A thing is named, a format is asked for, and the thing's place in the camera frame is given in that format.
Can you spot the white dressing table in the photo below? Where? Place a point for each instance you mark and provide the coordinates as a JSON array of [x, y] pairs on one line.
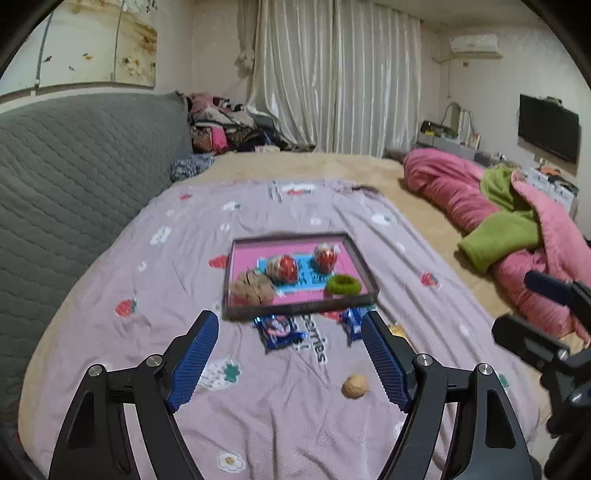
[[438, 138]]

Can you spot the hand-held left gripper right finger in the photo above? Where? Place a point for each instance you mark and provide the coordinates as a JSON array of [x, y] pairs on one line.
[[385, 364]]

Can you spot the cluttered white cabinet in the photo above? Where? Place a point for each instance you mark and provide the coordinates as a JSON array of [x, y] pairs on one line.
[[554, 189]]

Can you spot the blue patterned cloth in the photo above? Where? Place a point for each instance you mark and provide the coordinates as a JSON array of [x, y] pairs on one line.
[[189, 166]]

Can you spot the white air conditioner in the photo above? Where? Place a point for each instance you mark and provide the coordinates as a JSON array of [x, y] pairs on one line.
[[475, 45]]

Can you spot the pink quilt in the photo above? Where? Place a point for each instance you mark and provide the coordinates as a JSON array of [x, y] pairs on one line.
[[438, 180]]

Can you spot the white curtain tassel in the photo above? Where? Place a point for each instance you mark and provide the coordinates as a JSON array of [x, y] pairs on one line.
[[244, 59]]

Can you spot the walnut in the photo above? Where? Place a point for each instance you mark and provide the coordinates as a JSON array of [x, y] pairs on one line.
[[355, 386]]

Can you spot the black television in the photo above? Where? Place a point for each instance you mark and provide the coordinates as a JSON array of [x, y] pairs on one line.
[[547, 124]]

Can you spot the arched table mirror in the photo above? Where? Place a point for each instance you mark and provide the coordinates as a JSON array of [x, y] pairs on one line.
[[452, 117]]

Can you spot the floral wall poster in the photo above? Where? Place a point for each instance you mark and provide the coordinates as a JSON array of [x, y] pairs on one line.
[[78, 46]]

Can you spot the purple printed blanket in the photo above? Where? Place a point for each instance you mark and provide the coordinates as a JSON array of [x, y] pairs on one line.
[[184, 258]]

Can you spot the white curtain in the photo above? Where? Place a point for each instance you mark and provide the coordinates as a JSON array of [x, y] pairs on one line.
[[332, 69]]

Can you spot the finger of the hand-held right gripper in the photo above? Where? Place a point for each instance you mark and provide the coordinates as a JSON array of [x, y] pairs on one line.
[[547, 284], [521, 337]]

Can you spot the grey quilted headboard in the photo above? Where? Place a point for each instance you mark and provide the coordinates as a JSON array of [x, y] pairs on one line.
[[69, 184]]

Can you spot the blue snack packet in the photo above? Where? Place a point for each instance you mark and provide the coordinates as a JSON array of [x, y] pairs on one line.
[[277, 330], [353, 325]]

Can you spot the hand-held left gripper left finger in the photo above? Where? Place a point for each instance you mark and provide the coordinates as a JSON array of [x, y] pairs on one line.
[[191, 364]]

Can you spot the yellow snack packet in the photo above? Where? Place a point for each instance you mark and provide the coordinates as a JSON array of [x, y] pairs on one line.
[[397, 330]]

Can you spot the pile of clothes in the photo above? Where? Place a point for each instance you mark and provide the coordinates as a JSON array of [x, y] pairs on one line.
[[217, 124]]

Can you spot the pink book tray box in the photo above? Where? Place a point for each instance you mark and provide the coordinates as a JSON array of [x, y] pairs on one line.
[[295, 310]]

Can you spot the green fleece blanket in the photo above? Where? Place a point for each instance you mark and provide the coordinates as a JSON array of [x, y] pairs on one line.
[[498, 240]]

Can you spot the toy egg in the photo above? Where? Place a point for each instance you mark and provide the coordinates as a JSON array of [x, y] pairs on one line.
[[286, 267], [325, 259]]

